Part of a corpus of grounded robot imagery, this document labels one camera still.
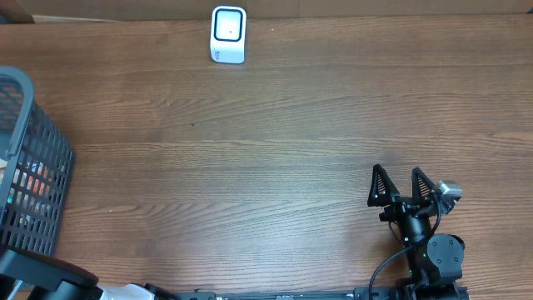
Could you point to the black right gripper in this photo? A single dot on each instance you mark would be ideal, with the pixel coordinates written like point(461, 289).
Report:
point(400, 205)

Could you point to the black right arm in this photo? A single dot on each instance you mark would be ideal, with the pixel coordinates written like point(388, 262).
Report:
point(434, 260)

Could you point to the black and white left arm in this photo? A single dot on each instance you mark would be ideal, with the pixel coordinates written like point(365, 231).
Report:
point(51, 278)

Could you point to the white barcode scanner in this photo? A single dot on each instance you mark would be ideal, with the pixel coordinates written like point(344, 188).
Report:
point(228, 34)

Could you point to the grey mesh basket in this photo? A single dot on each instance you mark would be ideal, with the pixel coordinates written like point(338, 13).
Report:
point(36, 168)

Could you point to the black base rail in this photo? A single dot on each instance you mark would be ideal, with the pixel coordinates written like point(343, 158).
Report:
point(359, 293)

